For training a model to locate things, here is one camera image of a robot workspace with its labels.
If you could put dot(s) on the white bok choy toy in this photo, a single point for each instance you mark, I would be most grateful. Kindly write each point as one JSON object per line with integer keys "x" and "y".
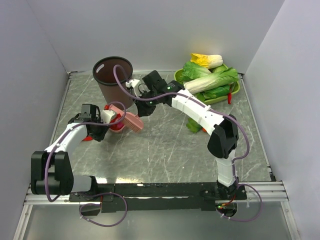
{"x": 211, "y": 81}

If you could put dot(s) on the red chili toy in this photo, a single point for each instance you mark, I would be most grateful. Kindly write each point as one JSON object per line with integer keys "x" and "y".
{"x": 229, "y": 98}

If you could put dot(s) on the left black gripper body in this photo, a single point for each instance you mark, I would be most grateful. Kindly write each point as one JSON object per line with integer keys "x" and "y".
{"x": 99, "y": 132}

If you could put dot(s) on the green plastic tray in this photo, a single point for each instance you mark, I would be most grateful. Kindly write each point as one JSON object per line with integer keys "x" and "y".
{"x": 217, "y": 94}

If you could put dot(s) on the pink plastic dustpan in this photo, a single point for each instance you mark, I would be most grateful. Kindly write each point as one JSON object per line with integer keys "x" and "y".
{"x": 116, "y": 128}

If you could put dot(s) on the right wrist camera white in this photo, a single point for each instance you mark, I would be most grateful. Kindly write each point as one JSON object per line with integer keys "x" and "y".
{"x": 133, "y": 87}

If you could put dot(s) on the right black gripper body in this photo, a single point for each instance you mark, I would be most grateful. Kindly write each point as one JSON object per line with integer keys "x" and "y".
{"x": 148, "y": 107}

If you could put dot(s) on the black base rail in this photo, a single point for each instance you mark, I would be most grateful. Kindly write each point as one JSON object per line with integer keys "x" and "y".
{"x": 161, "y": 196}

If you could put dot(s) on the red paper scrap strip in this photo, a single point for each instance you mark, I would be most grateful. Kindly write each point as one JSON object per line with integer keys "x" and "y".
{"x": 88, "y": 138}

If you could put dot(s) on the pink plastic brush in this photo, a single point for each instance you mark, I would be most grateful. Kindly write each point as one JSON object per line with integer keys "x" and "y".
{"x": 133, "y": 122}

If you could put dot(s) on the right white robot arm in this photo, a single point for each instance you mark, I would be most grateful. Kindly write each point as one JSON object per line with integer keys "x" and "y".
{"x": 223, "y": 131}

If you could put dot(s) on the brown plastic waste bin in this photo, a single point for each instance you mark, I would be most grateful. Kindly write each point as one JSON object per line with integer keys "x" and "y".
{"x": 104, "y": 76}

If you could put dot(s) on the yellow napa cabbage toy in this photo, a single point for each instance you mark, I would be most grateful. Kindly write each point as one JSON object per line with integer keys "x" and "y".
{"x": 207, "y": 61}

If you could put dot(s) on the toy carrot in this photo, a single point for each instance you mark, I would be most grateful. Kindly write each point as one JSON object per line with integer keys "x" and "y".
{"x": 194, "y": 127}

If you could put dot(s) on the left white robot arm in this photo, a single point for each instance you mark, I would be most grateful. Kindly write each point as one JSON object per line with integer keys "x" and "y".
{"x": 51, "y": 171}

